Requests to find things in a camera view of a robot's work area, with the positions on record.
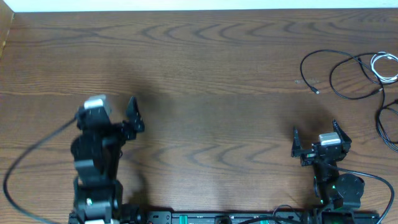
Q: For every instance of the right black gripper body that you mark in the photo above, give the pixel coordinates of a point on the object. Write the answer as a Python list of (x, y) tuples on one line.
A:
[(308, 158)]

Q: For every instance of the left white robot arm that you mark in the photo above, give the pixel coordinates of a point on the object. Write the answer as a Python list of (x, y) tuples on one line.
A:
[(96, 152)]

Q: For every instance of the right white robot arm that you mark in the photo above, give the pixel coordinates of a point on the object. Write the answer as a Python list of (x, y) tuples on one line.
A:
[(340, 194)]

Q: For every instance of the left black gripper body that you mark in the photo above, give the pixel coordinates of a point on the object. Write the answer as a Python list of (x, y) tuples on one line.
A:
[(115, 137)]

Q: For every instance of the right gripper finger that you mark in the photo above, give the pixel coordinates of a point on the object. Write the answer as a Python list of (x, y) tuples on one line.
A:
[(345, 139), (296, 144)]

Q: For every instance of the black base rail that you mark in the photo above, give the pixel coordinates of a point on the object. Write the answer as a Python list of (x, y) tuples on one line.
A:
[(285, 216)]

